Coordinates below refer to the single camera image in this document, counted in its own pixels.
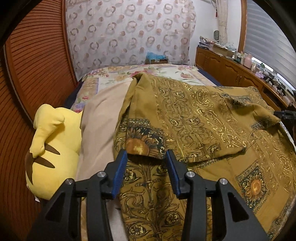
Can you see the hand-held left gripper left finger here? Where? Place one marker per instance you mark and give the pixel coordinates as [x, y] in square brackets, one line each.
[120, 171]

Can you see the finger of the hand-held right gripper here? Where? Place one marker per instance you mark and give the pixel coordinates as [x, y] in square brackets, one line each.
[285, 114]

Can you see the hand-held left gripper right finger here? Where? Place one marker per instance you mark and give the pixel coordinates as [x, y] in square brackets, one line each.
[172, 171]

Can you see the brown patterned shirt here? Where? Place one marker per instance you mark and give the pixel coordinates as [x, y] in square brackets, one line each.
[203, 120]

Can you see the beige blanket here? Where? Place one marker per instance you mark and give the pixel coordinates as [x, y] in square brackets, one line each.
[99, 129]

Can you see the pink bottle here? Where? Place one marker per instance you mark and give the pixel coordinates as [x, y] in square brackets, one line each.
[248, 60]

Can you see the yellow plush toy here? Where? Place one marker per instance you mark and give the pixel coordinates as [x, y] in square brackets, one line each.
[55, 150]

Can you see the wooden side cabinet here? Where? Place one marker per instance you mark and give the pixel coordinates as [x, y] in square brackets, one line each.
[226, 69]

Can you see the flat cardboard box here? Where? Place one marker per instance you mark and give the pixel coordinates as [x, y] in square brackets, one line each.
[220, 50]

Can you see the floral bedsheet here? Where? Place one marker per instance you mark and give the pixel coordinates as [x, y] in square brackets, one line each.
[171, 71]

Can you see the small grey fan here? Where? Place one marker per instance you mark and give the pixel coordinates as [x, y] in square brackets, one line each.
[216, 35]

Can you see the pile of papers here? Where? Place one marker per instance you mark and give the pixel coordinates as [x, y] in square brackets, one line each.
[205, 42]

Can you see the cream corner curtain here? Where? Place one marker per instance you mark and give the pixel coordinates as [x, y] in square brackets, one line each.
[223, 23]

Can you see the blue plastic bag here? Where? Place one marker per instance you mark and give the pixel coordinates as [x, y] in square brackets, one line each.
[155, 56]

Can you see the wooden louvered wardrobe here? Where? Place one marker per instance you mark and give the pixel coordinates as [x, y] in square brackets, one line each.
[30, 76]

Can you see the sheer circle-print curtain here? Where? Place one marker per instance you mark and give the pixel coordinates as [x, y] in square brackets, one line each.
[129, 32]

